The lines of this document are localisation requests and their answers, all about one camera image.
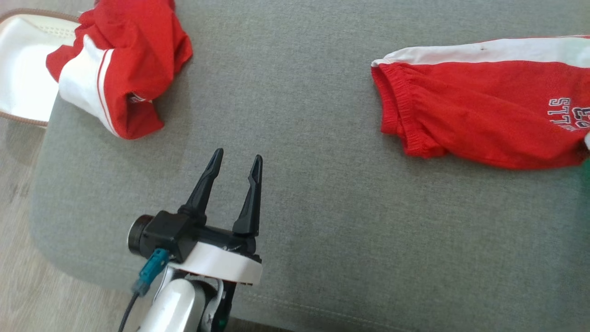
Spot white laundry basket brown rim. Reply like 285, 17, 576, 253
0, 8, 83, 128

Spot teal left camera connector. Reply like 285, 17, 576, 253
132, 248, 170, 296

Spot black left camera cable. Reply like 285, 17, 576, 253
118, 292, 140, 332

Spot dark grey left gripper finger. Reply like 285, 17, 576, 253
232, 154, 264, 238
178, 148, 224, 225

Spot grey sofa ottoman cushion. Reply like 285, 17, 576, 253
29, 0, 590, 332

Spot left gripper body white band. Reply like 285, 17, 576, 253
168, 225, 263, 285

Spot red shorts with white stripe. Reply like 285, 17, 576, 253
371, 35, 590, 170

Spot red jersey number 23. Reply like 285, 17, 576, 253
45, 0, 193, 140

